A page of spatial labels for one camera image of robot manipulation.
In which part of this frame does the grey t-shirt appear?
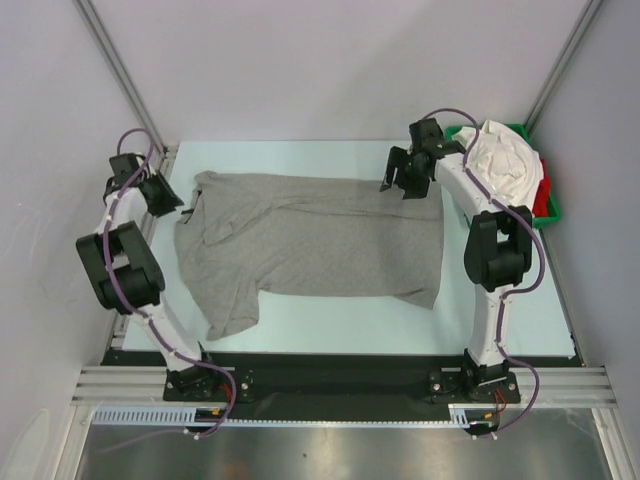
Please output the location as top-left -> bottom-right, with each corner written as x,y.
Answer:
175,171 -> 444,341

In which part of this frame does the white cable duct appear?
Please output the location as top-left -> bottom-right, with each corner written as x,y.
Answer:
91,405 -> 497,432

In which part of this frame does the green plastic bin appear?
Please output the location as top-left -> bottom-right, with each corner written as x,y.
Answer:
445,120 -> 561,229

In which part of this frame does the aluminium corner post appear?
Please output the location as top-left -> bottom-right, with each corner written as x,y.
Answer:
524,0 -> 608,136
72,0 -> 166,154

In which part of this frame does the white t-shirt in bin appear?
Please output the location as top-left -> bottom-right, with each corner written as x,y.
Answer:
447,120 -> 543,210

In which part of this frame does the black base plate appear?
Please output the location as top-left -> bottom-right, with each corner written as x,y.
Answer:
102,351 -> 524,421

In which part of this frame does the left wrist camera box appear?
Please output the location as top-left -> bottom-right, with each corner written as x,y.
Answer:
104,153 -> 145,196

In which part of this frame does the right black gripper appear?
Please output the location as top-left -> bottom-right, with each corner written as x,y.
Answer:
380,146 -> 430,200

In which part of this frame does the red t-shirt in bin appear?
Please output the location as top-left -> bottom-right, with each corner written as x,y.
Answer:
532,158 -> 552,218

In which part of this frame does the aluminium front rail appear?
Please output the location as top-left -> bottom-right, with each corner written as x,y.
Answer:
71,366 -> 617,408

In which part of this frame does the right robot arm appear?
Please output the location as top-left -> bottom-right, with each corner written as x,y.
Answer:
381,142 -> 533,401

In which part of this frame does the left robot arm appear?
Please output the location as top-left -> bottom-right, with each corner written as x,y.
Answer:
76,172 -> 221,401

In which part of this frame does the left aluminium corner post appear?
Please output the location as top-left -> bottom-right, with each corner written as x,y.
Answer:
72,0 -> 166,154

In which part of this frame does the right aluminium corner post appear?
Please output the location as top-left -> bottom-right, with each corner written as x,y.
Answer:
524,0 -> 608,136

